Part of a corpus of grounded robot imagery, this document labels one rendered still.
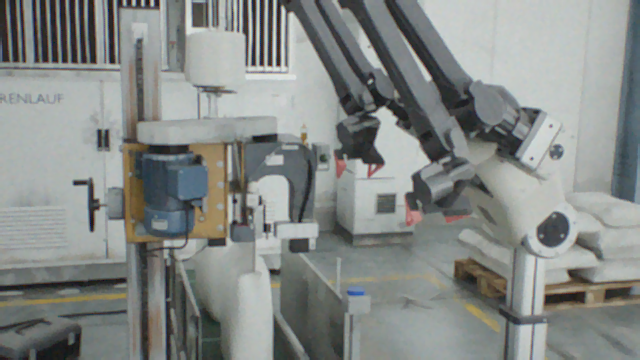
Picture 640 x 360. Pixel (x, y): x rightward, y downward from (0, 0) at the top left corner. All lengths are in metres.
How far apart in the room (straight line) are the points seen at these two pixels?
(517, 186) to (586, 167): 6.14
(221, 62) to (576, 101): 5.91
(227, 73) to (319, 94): 4.48
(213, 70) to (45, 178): 3.11
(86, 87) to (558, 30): 4.52
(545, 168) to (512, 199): 0.19
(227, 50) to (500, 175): 0.87
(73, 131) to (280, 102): 1.39
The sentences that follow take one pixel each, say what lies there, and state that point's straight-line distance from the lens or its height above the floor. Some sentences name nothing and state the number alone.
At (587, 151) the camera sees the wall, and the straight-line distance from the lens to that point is 7.92.
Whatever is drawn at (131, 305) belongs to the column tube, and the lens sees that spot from 2.55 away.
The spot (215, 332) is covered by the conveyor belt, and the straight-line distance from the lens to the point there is 3.42.
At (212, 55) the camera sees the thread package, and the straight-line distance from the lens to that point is 2.17.
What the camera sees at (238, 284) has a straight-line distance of 2.77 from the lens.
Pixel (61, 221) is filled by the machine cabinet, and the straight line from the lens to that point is 5.21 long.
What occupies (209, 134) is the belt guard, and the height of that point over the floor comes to 1.39.
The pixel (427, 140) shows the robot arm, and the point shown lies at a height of 1.46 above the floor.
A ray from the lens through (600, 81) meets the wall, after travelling 7.91.
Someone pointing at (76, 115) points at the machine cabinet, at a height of 1.18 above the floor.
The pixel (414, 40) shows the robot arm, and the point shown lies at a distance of 1.55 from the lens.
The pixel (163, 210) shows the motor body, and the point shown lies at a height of 1.17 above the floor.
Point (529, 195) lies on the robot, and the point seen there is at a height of 1.31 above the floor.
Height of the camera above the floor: 1.64
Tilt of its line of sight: 11 degrees down
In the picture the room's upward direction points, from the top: 1 degrees clockwise
